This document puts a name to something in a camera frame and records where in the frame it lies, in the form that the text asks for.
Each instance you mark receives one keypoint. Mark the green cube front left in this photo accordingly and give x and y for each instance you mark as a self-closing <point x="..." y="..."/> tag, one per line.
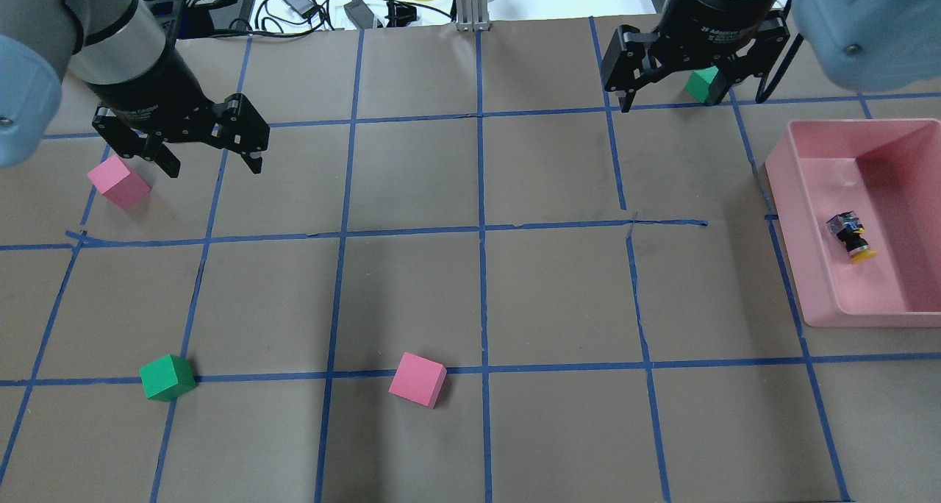
<point x="167" y="378"/>

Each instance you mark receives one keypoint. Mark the pink plastic bin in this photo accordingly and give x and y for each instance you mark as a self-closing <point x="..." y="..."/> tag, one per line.
<point x="888" y="172"/>

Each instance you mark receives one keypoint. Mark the aluminium frame post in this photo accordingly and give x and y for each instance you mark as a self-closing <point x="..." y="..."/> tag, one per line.
<point x="472" y="15"/>

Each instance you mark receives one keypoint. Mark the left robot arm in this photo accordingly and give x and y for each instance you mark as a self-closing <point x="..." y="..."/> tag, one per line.
<point x="124" y="52"/>

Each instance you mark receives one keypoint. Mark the yellow push button switch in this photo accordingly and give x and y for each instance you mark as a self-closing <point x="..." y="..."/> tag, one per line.
<point x="846" y="227"/>

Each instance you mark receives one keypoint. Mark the black power adapter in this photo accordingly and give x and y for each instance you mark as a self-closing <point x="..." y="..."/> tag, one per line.
<point x="361" y="15"/>

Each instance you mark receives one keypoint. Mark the green cube near right gripper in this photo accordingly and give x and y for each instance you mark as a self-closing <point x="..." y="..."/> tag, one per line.
<point x="699" y="85"/>

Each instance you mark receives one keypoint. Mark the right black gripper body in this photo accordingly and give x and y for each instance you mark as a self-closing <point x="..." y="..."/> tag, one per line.
<point x="711" y="15"/>

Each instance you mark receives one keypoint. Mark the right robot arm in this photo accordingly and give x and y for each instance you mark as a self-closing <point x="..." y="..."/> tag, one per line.
<point x="861" y="45"/>

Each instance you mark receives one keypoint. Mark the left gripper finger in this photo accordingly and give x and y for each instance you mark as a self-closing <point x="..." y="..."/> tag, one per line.
<point x="166" y="160"/>
<point x="253" y="160"/>

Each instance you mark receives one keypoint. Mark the pink cube centre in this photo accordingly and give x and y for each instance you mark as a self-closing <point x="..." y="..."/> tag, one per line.
<point x="418" y="380"/>

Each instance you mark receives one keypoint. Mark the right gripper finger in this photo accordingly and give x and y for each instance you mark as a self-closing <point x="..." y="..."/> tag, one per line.
<point x="720" y="83"/>
<point x="625" y="99"/>

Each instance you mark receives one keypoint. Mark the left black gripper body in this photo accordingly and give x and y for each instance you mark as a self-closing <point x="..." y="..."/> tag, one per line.
<point x="151" y="88"/>

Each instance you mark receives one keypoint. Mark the pink cube near left gripper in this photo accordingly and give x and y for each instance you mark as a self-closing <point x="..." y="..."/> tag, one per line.
<point x="118" y="182"/>

